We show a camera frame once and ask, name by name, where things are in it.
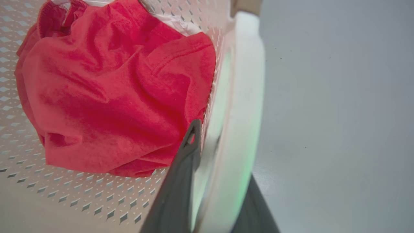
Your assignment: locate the white perforated plastic laundry basket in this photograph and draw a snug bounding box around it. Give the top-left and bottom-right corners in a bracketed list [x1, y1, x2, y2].
[0, 0, 266, 233]

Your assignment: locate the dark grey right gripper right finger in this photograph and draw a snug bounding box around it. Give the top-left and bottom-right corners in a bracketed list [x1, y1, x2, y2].
[230, 175, 280, 233]

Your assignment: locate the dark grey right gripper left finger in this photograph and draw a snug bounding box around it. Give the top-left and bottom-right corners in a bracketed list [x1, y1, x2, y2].
[140, 119, 202, 233]

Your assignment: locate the red cloth garment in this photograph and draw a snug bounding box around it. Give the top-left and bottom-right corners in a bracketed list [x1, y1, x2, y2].
[15, 0, 216, 178]

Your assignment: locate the white cloth garment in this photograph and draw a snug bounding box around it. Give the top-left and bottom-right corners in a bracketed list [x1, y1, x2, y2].
[52, 0, 202, 37]

